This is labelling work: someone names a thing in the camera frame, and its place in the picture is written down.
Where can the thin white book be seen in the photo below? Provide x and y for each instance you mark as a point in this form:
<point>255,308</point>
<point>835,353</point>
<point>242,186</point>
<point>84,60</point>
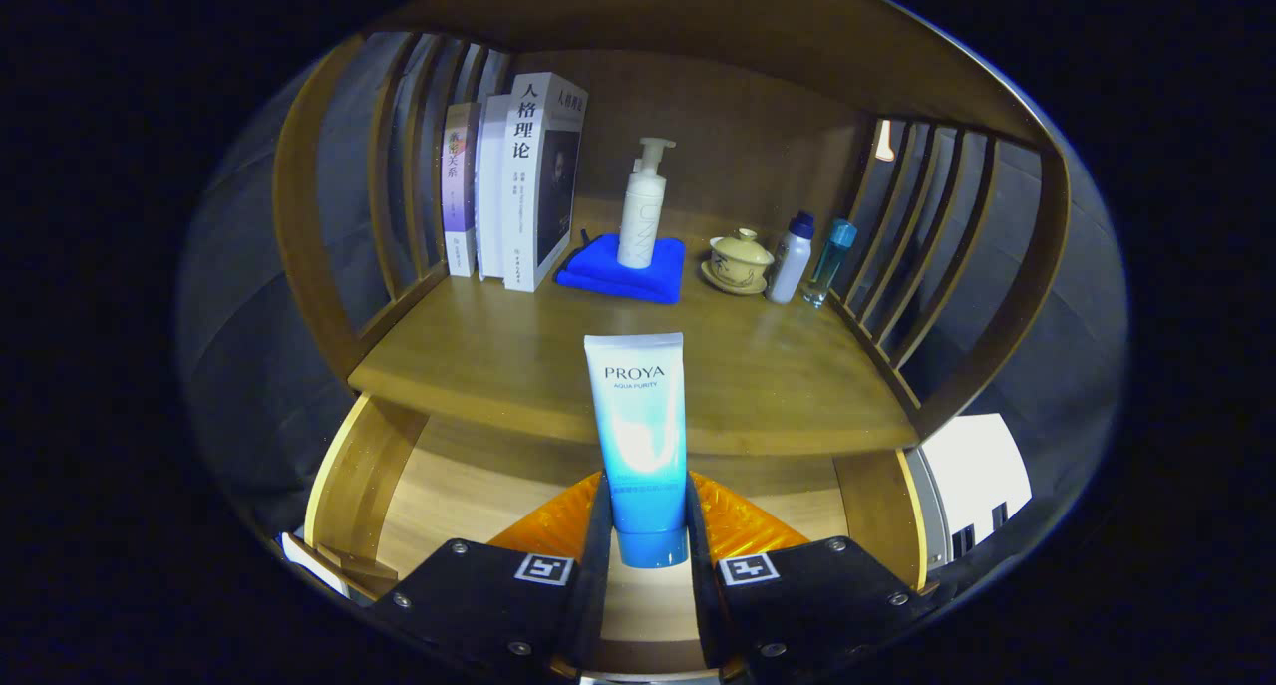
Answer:
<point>490,196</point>

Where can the blue and white cosmetic tube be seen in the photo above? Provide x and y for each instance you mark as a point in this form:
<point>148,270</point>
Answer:
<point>638,416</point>

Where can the wooden countertop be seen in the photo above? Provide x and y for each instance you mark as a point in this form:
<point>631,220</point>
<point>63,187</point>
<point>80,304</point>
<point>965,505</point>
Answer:
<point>498,356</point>

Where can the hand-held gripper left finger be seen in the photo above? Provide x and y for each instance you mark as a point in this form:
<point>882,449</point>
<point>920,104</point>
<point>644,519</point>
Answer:
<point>588,585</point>

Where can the thick white and black book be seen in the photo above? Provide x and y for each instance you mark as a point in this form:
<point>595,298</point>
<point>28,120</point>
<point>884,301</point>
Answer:
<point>523,196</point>

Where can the blue folded cloth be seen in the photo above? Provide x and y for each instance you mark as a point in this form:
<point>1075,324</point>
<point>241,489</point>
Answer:
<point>608,276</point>

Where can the teal transparent bottle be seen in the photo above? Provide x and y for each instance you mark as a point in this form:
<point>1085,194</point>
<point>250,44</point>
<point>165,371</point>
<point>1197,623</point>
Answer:
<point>829,261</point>

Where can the beige lidded teacup with saucer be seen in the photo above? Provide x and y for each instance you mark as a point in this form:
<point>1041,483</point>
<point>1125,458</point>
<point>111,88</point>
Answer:
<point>740,261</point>

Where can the white pump bottle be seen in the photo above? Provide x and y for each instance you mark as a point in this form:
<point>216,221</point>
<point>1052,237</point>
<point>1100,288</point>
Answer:
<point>641,221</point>

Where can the black backdrop cloth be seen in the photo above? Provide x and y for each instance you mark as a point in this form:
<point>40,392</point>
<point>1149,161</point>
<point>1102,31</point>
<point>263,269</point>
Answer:
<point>249,366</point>

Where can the wooden drawer with black knob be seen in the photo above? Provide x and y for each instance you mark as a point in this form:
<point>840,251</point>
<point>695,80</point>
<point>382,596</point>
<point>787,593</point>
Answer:
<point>469,486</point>

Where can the white bottle with dark cap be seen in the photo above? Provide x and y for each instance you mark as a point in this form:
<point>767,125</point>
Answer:
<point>790,261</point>

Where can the purple spine book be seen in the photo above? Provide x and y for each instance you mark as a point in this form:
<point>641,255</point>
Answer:
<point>460,196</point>

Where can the white filing cabinet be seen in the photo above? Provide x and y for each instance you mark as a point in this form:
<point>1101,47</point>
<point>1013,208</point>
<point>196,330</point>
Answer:
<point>972,471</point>

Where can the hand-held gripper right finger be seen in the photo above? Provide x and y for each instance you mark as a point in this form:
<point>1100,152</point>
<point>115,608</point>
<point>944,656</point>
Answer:
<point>703,595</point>

